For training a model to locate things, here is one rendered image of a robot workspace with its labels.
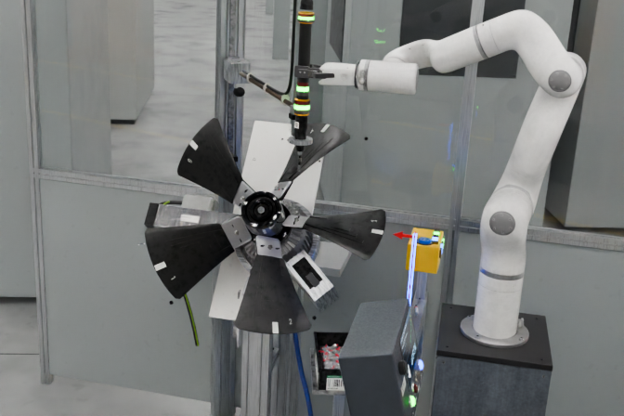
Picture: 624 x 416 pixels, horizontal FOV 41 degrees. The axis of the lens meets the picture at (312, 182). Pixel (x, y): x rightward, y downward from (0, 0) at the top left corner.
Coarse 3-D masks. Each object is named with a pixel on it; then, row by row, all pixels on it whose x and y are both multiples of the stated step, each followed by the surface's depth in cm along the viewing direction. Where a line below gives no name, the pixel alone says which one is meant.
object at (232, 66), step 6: (228, 60) 290; (234, 60) 290; (240, 60) 291; (228, 66) 287; (234, 66) 285; (240, 66) 286; (246, 66) 287; (228, 72) 288; (234, 72) 286; (228, 78) 288; (234, 78) 287; (240, 78) 288
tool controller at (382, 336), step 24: (360, 312) 180; (384, 312) 178; (408, 312) 179; (360, 336) 169; (384, 336) 167; (408, 336) 175; (360, 360) 161; (384, 360) 160; (360, 384) 162; (384, 384) 161; (408, 384) 168; (360, 408) 164; (384, 408) 163; (408, 408) 166
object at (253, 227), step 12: (264, 192) 244; (252, 204) 243; (264, 204) 244; (276, 204) 242; (252, 216) 242; (264, 216) 241; (276, 216) 240; (252, 228) 242; (264, 228) 240; (276, 228) 244; (288, 228) 250; (252, 240) 251
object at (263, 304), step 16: (256, 256) 239; (272, 256) 243; (256, 272) 237; (272, 272) 240; (288, 272) 245; (256, 288) 235; (272, 288) 238; (288, 288) 241; (240, 304) 232; (256, 304) 233; (272, 304) 236; (288, 304) 238; (240, 320) 230; (256, 320) 232; (272, 320) 234; (304, 320) 238
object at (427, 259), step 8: (416, 232) 273; (424, 232) 274; (432, 232) 274; (440, 232) 275; (432, 240) 266; (440, 240) 268; (408, 248) 264; (416, 248) 263; (424, 248) 263; (432, 248) 262; (408, 256) 265; (416, 256) 264; (424, 256) 263; (432, 256) 263; (408, 264) 265; (416, 264) 265; (424, 264) 264; (432, 264) 263; (432, 272) 264
